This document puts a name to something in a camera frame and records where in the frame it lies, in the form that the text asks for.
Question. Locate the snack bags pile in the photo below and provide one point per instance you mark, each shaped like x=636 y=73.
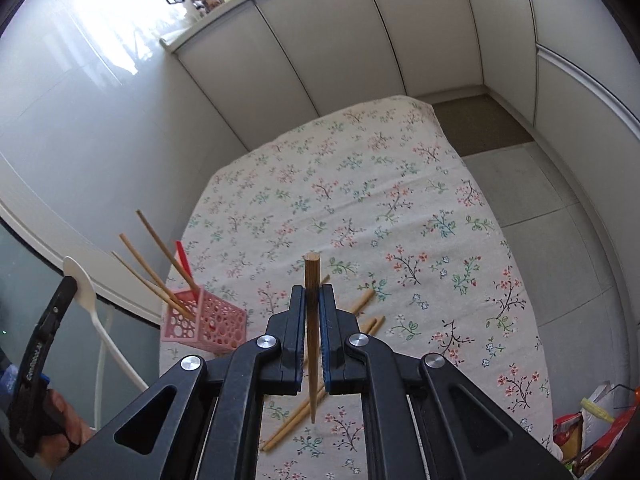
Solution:
x=601 y=440

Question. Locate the glass sliding door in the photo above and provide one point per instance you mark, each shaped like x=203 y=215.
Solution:
x=70 y=361

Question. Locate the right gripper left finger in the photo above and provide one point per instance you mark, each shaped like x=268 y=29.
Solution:
x=201 y=419

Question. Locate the brown floor mat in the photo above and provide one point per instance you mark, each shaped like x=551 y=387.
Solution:
x=479 y=124

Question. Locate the white plastic spoon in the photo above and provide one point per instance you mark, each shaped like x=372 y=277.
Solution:
x=86 y=298

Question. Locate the red plastic spoon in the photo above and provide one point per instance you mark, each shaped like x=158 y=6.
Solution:
x=183 y=258

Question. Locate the pink perforated utensil holder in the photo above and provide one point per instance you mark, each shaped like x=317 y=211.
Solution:
x=216 y=326

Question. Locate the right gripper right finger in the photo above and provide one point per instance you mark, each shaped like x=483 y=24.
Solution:
x=422 y=417

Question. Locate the white kitchen cabinets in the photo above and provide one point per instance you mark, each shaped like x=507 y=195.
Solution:
x=564 y=66

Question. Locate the person's left hand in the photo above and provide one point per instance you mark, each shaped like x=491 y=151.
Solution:
x=54 y=448

